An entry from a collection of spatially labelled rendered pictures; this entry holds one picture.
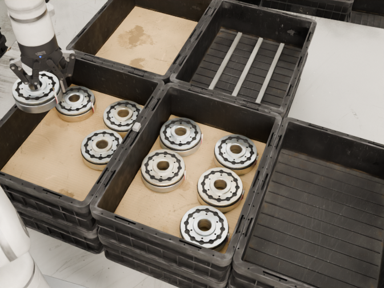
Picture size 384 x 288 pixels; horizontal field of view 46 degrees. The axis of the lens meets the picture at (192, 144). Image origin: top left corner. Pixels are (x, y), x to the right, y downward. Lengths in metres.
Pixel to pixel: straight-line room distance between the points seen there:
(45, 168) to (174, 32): 0.60
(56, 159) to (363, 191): 0.73
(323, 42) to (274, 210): 0.82
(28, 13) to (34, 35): 0.05
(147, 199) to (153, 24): 0.65
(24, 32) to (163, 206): 0.46
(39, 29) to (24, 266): 0.43
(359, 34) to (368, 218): 0.87
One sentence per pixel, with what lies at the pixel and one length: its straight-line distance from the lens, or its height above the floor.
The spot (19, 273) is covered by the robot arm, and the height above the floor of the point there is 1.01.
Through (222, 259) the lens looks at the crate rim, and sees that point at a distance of 0.85.
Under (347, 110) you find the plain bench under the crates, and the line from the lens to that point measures 1.47.
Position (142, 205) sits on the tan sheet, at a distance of 1.02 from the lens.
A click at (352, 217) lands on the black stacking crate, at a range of 1.08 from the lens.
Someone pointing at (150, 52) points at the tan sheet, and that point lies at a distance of 1.37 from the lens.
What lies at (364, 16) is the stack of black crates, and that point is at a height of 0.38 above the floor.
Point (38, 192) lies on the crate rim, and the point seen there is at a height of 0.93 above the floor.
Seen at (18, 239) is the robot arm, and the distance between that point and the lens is 0.71.
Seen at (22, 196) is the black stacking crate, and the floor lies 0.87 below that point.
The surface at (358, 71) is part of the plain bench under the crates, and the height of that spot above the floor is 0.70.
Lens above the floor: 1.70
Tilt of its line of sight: 51 degrees down
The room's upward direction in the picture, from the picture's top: 2 degrees clockwise
